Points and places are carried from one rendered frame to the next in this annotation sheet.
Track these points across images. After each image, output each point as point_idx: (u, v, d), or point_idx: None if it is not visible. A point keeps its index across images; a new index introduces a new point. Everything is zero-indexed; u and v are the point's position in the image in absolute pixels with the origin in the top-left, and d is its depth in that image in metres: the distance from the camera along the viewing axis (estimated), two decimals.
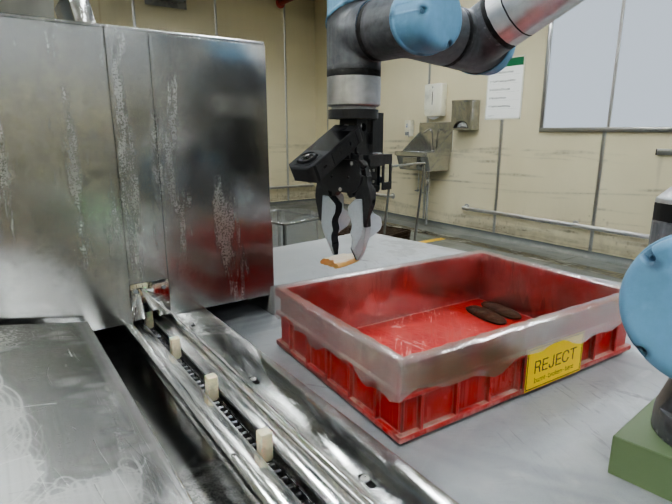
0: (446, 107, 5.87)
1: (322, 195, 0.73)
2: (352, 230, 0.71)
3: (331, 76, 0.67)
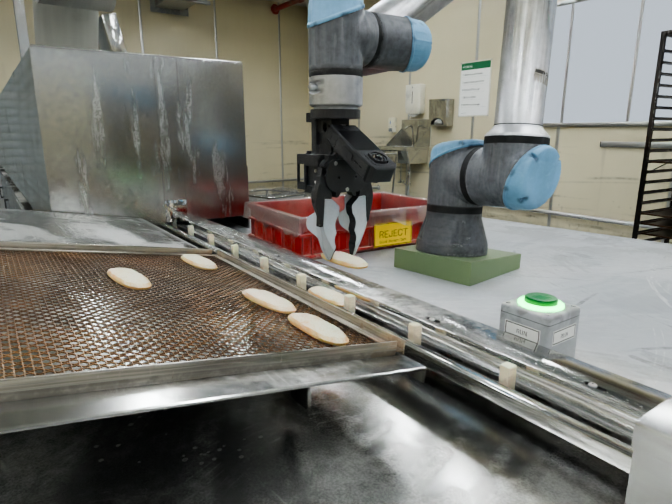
0: (425, 106, 6.46)
1: (324, 199, 0.69)
2: (356, 227, 0.73)
3: (344, 75, 0.66)
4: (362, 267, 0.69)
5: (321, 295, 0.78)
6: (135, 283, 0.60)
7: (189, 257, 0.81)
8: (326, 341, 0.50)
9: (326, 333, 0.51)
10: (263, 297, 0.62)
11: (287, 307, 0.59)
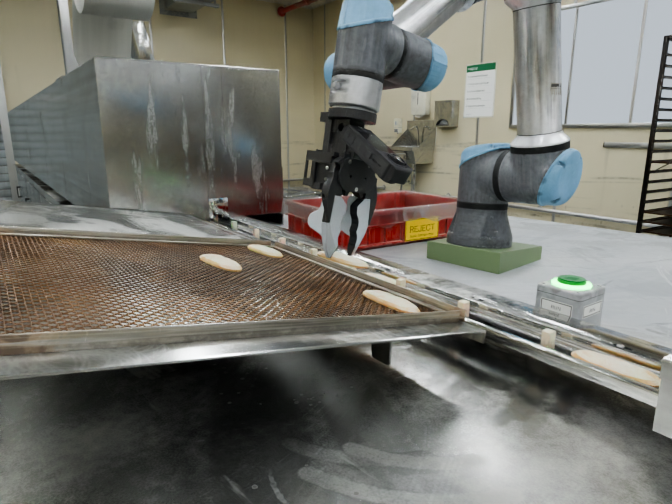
0: (430, 107, 6.57)
1: (335, 195, 0.69)
2: (358, 229, 0.74)
3: (369, 78, 0.68)
4: None
5: None
6: (230, 266, 0.71)
7: (256, 246, 0.92)
8: (402, 310, 0.61)
9: (401, 304, 0.62)
10: (339, 256, 0.72)
11: (362, 263, 0.70)
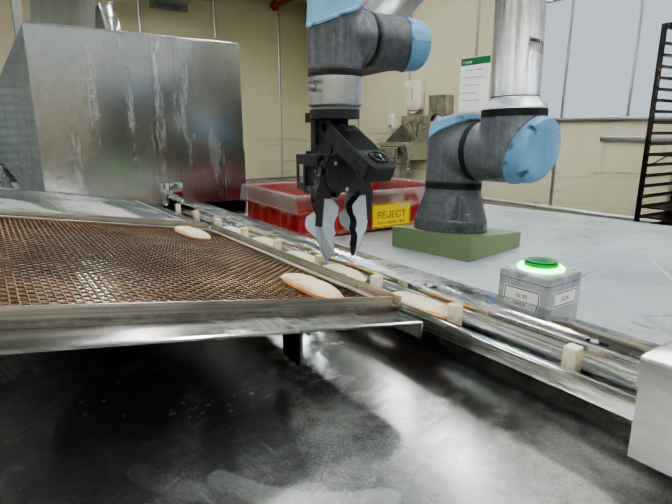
0: (424, 102, 6.44)
1: (324, 199, 0.69)
2: (357, 227, 0.73)
3: (343, 75, 0.66)
4: None
5: None
6: (355, 279, 0.70)
7: (182, 228, 0.79)
8: (319, 296, 0.49)
9: (319, 289, 0.49)
10: (297, 256, 0.82)
11: (314, 262, 0.79)
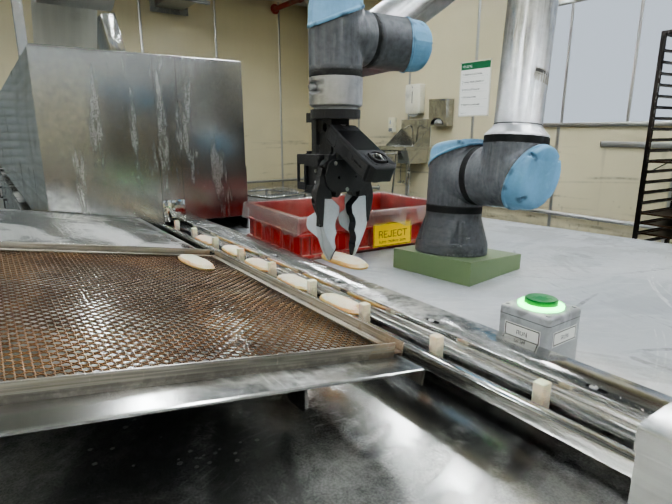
0: (424, 106, 6.45)
1: (324, 199, 0.69)
2: (356, 227, 0.73)
3: (344, 75, 0.66)
4: None
5: (200, 239, 1.19)
6: (303, 286, 0.83)
7: (186, 257, 0.80)
8: (352, 267, 0.69)
9: (351, 262, 0.70)
10: (255, 263, 0.97)
11: (268, 268, 0.94)
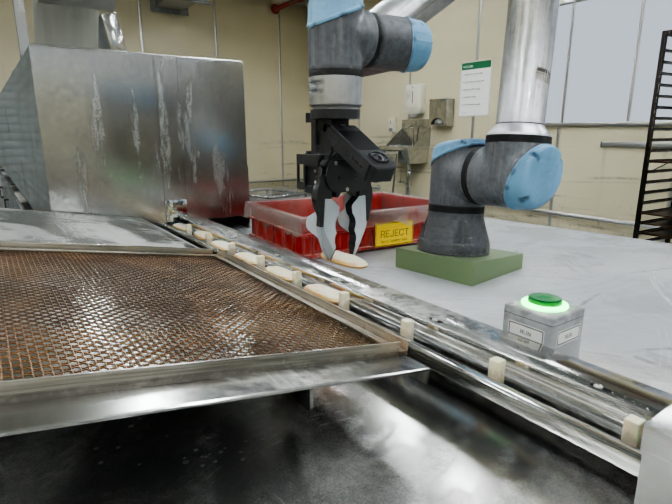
0: (425, 106, 6.45)
1: (325, 199, 0.69)
2: (356, 227, 0.73)
3: (344, 75, 0.66)
4: None
5: (176, 226, 1.35)
6: (253, 261, 0.99)
7: (332, 255, 0.73)
8: (332, 301, 0.77)
9: (331, 296, 0.77)
10: (218, 244, 1.13)
11: None
